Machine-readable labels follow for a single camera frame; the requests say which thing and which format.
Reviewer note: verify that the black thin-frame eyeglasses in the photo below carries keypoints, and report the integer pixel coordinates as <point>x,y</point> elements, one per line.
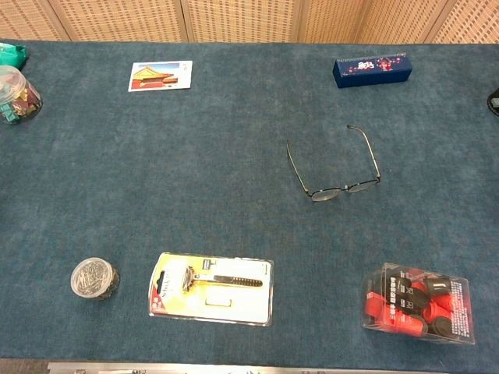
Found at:
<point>323,194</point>

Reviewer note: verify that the blue felt table cloth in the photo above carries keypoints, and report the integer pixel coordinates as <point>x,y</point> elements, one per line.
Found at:
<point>218,175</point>

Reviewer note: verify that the razor in blister pack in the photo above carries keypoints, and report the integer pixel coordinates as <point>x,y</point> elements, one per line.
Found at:
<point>212,288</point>

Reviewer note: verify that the palace picture postcard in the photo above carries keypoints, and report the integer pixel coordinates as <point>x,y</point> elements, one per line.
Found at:
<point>160,76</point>

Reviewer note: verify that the woven rattan folding screen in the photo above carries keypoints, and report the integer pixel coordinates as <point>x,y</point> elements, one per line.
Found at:
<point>241,19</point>

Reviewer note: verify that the dark blue printed rectangular box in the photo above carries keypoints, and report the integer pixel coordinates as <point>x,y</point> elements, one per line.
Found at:
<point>372,72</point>

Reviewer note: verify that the round clear tub of paperclips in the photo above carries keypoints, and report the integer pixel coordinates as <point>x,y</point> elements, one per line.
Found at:
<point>93,277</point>

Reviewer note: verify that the clear box of red-black pieces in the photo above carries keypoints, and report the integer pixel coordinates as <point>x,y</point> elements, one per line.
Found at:
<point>419,304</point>

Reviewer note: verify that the clear jar of binder clips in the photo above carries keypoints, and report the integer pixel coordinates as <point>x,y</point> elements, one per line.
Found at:
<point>15,95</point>

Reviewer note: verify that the black object at table edge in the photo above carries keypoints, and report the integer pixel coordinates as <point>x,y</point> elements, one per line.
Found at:
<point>494,102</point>

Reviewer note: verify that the green plastic packet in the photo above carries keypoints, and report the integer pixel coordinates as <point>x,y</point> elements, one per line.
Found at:
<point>11,55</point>

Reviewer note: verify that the aluminium rail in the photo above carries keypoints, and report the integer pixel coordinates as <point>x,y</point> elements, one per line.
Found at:
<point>234,368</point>

